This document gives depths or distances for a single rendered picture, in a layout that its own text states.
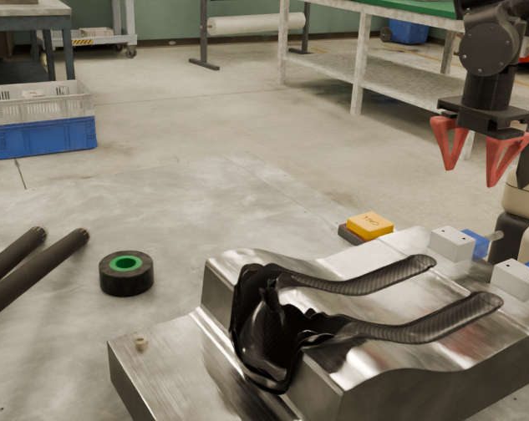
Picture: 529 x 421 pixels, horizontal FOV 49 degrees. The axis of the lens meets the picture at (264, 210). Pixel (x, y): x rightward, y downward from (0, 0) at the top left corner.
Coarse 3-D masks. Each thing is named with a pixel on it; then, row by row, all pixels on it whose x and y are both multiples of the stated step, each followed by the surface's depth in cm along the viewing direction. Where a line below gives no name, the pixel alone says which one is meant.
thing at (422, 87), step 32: (288, 0) 523; (320, 0) 474; (352, 0) 438; (384, 0) 412; (416, 0) 418; (448, 0) 427; (448, 32) 491; (320, 64) 519; (352, 64) 525; (384, 64) 531; (448, 64) 500; (352, 96) 466; (416, 96) 428; (448, 96) 432; (512, 96) 440
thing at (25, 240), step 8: (32, 232) 95; (40, 232) 97; (16, 240) 92; (24, 240) 91; (32, 240) 93; (40, 240) 96; (8, 248) 87; (16, 248) 88; (24, 248) 90; (32, 248) 92; (0, 256) 84; (8, 256) 85; (16, 256) 86; (24, 256) 90; (0, 264) 82; (8, 264) 84; (16, 264) 86; (0, 272) 81; (8, 272) 85; (0, 280) 82
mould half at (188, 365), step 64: (256, 256) 71; (384, 256) 82; (192, 320) 71; (384, 320) 68; (512, 320) 69; (128, 384) 63; (192, 384) 61; (256, 384) 61; (320, 384) 53; (384, 384) 54; (448, 384) 61; (512, 384) 69
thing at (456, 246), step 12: (444, 228) 84; (432, 240) 83; (444, 240) 81; (456, 240) 81; (468, 240) 81; (480, 240) 84; (492, 240) 87; (444, 252) 82; (456, 252) 80; (468, 252) 81; (480, 252) 84
